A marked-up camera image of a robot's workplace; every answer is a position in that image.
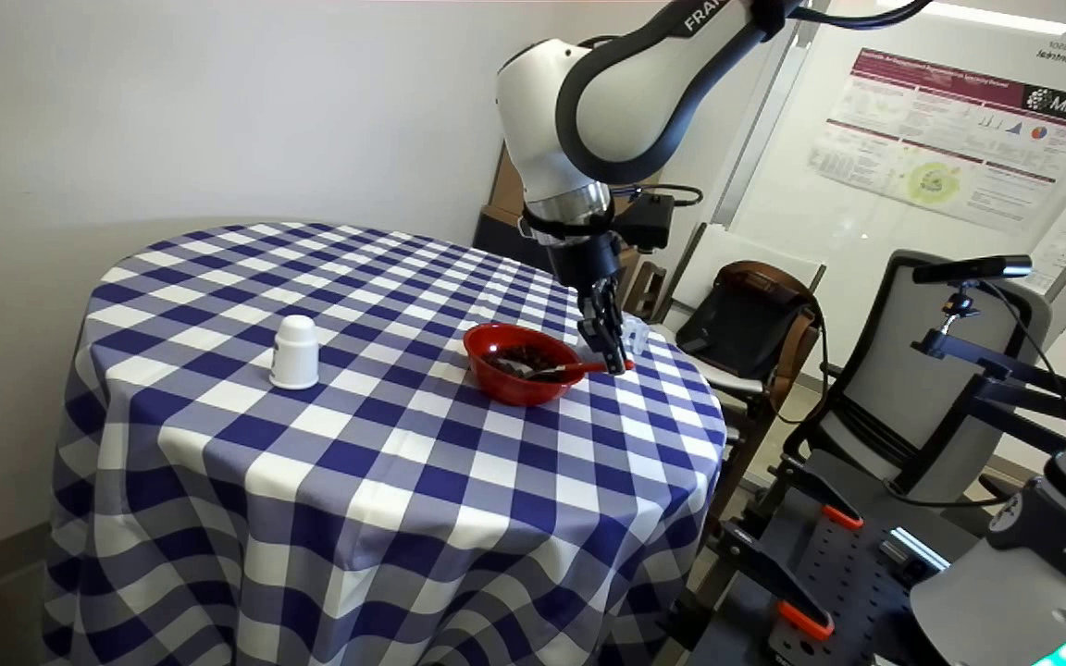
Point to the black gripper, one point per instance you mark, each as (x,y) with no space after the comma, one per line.
(589,259)

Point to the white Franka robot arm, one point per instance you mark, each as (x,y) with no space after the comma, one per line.
(534,122)

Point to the red plastic bowl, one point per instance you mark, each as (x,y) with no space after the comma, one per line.
(516,391)

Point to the white upside-down cup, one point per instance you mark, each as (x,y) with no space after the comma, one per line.
(294,356)

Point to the dark brown food pieces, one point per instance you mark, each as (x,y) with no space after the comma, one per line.
(525,360)

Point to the brown box black panel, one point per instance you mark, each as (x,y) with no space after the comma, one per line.
(496,245)

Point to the black clamp orange tip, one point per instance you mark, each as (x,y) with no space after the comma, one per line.
(805,621)
(845,520)

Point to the black office chair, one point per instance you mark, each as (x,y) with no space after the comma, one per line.
(914,372)

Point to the blue white checkered tablecloth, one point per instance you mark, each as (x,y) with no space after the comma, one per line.
(349,492)

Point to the white poster magenta header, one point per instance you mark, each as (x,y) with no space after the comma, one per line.
(951,134)

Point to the black blue camera mount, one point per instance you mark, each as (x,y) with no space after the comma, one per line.
(989,356)

